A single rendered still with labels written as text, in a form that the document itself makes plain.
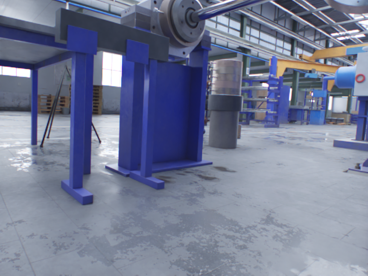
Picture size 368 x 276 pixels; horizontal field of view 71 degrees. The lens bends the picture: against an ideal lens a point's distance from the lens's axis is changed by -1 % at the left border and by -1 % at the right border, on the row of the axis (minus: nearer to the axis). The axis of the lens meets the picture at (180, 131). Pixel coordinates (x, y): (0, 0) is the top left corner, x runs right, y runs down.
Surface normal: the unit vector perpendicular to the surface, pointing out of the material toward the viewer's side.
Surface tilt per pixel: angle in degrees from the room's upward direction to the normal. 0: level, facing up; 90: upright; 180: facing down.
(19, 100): 90
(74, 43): 90
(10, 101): 90
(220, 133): 90
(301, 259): 0
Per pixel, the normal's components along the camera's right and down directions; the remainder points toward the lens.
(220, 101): -0.48, 0.05
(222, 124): -0.20, 0.07
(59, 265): 0.05, -1.00
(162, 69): 0.66, 0.10
